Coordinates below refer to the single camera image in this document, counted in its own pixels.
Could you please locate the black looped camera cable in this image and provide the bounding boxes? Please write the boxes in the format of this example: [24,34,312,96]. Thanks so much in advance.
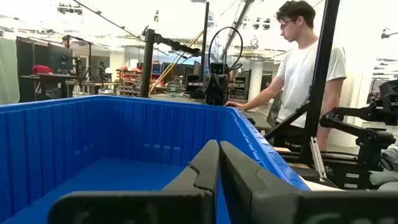
[207,26,244,72]

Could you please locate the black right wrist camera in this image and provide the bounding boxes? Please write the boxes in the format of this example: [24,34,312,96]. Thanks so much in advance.
[210,62,229,76]

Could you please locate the white round column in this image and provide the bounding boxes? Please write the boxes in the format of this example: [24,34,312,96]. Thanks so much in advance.
[248,60,264,102]

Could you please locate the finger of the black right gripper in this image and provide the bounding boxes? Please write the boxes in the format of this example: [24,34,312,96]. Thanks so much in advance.
[216,81,229,106]
[204,81,218,106]

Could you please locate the black aluminium frame post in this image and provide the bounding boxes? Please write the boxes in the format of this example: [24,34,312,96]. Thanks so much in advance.
[299,0,341,166]

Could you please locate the blue plastic ribbed bin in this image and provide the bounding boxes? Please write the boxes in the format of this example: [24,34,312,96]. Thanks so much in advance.
[0,95,312,224]

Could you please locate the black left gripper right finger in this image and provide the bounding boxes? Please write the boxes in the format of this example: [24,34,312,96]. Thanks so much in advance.
[220,141,398,224]

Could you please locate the black jointed boom arm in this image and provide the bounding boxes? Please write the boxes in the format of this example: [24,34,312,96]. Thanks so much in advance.
[154,33,202,57]

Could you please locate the thick black vertical pole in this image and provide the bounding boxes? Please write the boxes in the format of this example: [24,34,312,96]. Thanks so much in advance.
[140,28,156,98]

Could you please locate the black diagonal frame brace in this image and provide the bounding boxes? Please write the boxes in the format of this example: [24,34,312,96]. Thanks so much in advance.
[264,101,312,141]

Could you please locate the thin black vertical pole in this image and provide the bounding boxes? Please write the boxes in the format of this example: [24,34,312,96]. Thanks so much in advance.
[198,1,210,82]

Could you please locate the person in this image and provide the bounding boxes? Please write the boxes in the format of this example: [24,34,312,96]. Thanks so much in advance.
[224,0,348,153]

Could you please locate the shelf rack with red bins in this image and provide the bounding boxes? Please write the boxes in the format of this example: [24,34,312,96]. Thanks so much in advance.
[116,67,144,96]

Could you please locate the dark office desk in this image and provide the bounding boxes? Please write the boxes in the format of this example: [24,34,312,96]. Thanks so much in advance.
[20,73,78,102]

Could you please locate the black equipment box with labels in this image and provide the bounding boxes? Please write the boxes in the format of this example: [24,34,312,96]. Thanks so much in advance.
[323,160,385,190]

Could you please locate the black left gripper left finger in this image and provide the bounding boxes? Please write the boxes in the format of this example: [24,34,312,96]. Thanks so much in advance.
[49,139,221,224]

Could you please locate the silver metal bracket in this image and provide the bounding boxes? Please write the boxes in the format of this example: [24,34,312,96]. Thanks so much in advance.
[309,136,327,180]

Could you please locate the red bag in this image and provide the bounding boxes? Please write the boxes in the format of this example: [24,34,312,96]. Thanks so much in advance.
[32,64,54,75]

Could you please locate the green curtain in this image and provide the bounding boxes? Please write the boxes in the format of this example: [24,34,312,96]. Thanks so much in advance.
[0,37,21,106]

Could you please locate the dark computer monitor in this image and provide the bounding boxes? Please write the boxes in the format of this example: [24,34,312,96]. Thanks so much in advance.
[47,43,74,74]

